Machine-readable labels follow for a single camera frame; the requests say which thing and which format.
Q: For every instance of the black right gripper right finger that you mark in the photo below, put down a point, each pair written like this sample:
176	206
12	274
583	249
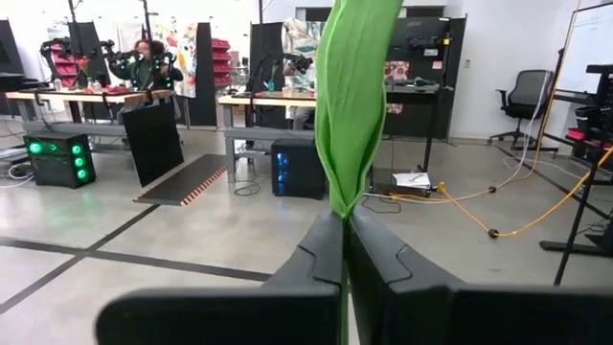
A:
479	316

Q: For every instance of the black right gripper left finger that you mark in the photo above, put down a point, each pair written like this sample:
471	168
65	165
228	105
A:
230	316

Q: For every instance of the red artificial tulip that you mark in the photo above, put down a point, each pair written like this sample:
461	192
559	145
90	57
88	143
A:
352	96

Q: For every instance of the black striped-edge floor mat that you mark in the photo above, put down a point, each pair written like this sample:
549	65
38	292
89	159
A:
187	179

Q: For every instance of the white paper stack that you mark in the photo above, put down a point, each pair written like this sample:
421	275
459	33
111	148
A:
412	179

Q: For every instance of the computer tower blue lights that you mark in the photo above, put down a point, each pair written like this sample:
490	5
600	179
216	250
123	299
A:
301	167

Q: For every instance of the leaning black panel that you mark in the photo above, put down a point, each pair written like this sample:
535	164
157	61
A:
153	144

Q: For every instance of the black equipment rack panel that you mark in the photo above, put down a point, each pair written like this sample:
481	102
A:
416	110

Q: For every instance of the wooden top workbench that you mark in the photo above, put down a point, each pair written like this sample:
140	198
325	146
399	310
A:
268	100
72	96

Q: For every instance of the black office chair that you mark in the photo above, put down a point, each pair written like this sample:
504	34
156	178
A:
527	93

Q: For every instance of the computer tower green lights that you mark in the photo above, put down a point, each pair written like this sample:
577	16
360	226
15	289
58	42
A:
52	163

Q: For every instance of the black divider panel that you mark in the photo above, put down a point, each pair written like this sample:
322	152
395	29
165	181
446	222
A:
265	72
9	48
203	72

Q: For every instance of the black equipment stand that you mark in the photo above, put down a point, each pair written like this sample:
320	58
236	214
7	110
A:
604	96

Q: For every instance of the red bin rack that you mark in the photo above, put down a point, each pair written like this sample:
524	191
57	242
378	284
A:
221	62
62	64

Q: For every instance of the red floral patterned cloth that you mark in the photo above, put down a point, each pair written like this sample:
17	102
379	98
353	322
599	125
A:
396	71

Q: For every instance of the person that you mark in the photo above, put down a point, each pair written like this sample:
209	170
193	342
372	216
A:
143	72

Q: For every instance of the black rig green lights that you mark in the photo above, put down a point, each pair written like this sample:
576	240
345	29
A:
164	64

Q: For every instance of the colourful hanging cloth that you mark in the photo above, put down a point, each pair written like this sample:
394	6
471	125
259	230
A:
184	52

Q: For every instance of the white patterned hanging cloth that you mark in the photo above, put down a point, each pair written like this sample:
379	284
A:
299	38

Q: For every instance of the whiteboard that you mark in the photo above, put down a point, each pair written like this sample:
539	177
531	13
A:
589	48

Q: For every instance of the black monitor panel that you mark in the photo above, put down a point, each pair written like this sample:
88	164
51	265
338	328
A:
88	48

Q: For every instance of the black gantry frame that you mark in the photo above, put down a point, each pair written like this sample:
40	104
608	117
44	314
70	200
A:
147	19
261	9

